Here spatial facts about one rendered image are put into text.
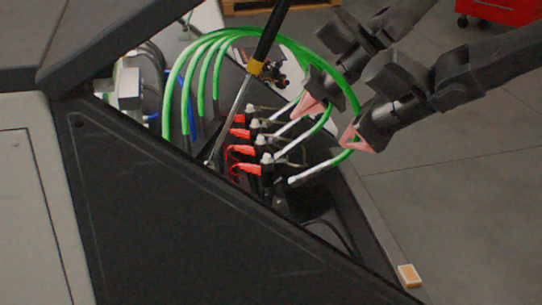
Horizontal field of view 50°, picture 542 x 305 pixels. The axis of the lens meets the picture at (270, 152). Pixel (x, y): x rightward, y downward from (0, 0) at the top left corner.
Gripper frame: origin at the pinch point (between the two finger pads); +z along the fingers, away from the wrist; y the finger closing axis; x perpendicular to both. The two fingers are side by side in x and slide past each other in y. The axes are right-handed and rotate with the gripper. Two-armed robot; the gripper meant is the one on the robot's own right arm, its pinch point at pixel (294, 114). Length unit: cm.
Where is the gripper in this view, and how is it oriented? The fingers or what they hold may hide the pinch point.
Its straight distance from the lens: 117.2
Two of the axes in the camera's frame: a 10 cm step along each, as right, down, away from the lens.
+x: -0.9, 5.2, -8.5
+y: -7.1, -6.3, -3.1
